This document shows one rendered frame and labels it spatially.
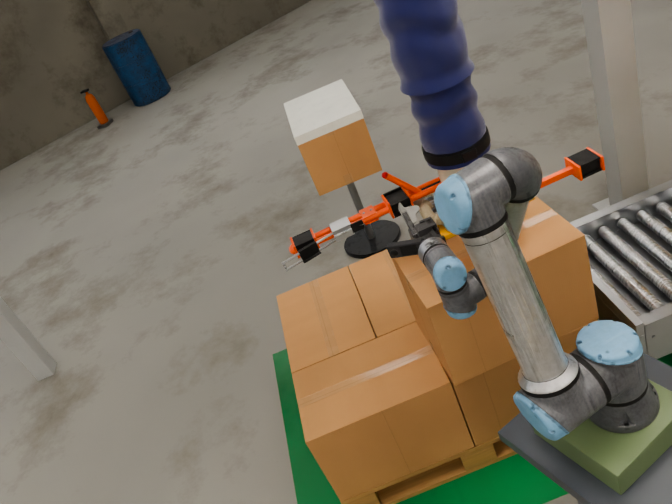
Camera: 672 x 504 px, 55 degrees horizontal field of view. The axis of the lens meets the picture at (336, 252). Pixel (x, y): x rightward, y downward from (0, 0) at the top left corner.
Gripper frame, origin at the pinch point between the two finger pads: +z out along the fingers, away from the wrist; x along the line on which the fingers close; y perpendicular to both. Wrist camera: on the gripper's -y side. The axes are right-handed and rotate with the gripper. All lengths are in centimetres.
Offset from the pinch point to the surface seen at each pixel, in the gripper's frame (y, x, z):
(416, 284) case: -2.4, -29.8, 5.6
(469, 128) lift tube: 30.1, 19.7, 3.3
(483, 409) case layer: 4, -91, -6
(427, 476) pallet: -27, -122, 0
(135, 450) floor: -168, -124, 96
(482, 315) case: 13.7, -43.3, -8.6
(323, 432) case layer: -56, -70, -2
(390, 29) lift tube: 17, 57, 9
